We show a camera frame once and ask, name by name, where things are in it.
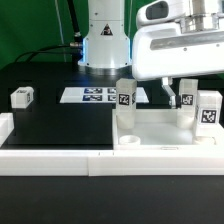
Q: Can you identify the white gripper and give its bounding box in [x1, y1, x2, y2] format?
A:
[132, 23, 224, 109]

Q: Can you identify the white square table top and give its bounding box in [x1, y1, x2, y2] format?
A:
[112, 109, 224, 150]

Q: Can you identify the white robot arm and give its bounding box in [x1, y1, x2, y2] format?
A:
[78, 0, 224, 108]

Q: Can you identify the white marker sheet with tags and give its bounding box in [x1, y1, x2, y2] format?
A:
[60, 87, 149, 103]

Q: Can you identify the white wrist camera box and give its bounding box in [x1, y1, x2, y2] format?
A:
[136, 0, 183, 29]

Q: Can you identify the black cable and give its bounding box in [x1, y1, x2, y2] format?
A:
[13, 0, 84, 64]

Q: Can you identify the thin white cable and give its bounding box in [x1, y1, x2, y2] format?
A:
[54, 0, 68, 63]

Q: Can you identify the white U-shaped fence wall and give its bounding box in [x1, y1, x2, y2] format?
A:
[0, 113, 224, 176]

